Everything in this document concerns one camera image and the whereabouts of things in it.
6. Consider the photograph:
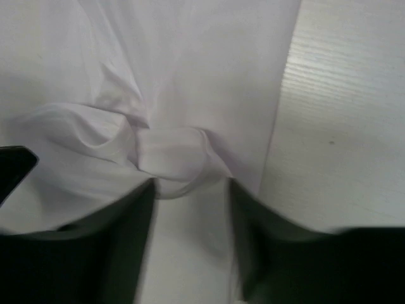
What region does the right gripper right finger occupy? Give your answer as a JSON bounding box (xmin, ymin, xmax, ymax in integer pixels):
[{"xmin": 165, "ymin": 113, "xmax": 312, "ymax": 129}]
[{"xmin": 228, "ymin": 179, "xmax": 404, "ymax": 303}]

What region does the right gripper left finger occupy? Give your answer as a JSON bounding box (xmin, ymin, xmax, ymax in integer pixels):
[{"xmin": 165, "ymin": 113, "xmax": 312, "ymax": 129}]
[{"xmin": 0, "ymin": 145, "xmax": 158, "ymax": 304}]

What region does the white t-shirt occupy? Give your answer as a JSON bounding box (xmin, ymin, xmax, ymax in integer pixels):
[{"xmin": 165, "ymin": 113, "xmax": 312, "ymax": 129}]
[{"xmin": 1, "ymin": 1, "xmax": 301, "ymax": 303}]

